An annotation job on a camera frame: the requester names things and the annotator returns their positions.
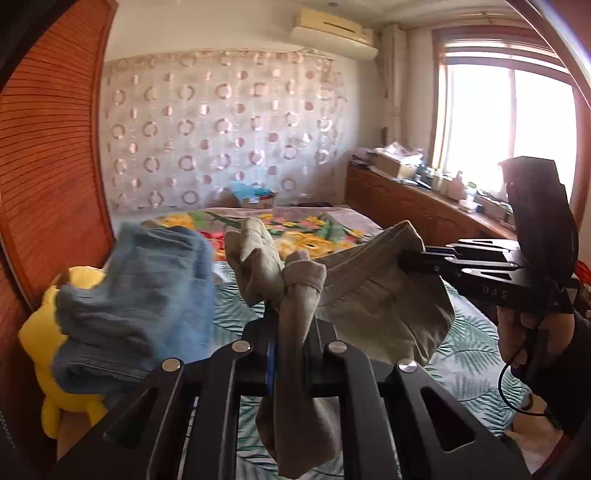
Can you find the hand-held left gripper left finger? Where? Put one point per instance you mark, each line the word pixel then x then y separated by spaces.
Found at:
pixel 271 364

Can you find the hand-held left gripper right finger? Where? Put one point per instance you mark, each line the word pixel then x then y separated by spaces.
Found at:
pixel 323 364

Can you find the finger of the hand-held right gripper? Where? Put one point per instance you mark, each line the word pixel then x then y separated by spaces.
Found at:
pixel 443 265
pixel 475 251

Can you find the khaki pants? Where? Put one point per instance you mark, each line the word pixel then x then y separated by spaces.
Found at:
pixel 369 295

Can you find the person's right forearm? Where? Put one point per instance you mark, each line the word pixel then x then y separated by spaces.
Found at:
pixel 565 378

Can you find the person's right hand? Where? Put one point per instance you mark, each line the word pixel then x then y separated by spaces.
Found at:
pixel 517 341

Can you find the wooden cabinet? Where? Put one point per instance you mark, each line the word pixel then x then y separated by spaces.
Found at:
pixel 415 207

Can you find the leaf print bedsheet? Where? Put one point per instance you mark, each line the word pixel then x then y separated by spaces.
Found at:
pixel 471 341

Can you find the cardboard box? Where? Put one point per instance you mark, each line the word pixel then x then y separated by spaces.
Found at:
pixel 395 166

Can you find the floral blanket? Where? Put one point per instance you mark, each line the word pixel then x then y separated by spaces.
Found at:
pixel 300 240

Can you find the blue denim jeans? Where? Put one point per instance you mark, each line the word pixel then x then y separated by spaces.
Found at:
pixel 138 300

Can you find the box with blue cloth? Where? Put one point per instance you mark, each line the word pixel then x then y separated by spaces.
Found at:
pixel 251 194

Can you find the beige window drape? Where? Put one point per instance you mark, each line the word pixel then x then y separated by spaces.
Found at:
pixel 393 83

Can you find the yellow plush toy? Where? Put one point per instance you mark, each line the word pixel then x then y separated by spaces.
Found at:
pixel 37 341

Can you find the circle pattern curtain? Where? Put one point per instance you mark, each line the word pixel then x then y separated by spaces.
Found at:
pixel 221 129

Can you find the wooden slatted wardrobe door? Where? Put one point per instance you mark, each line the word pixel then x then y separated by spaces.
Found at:
pixel 51 152

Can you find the wall air conditioner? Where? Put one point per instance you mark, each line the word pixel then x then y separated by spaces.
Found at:
pixel 332 34

